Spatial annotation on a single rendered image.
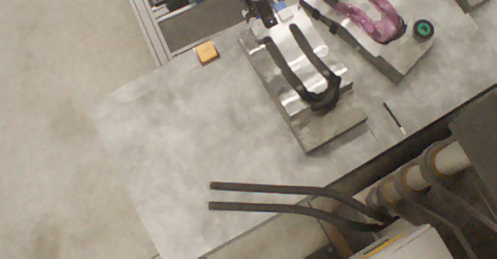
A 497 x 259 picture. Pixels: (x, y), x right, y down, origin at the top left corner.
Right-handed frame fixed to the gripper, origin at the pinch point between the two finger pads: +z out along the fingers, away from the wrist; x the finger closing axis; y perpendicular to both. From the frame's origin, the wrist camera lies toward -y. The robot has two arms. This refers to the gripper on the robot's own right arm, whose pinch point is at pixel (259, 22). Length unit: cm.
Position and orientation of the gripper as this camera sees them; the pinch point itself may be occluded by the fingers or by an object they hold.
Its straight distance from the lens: 192.3
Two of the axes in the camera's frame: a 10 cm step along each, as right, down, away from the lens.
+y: -4.9, -8.4, 2.4
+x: -8.7, 4.8, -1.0
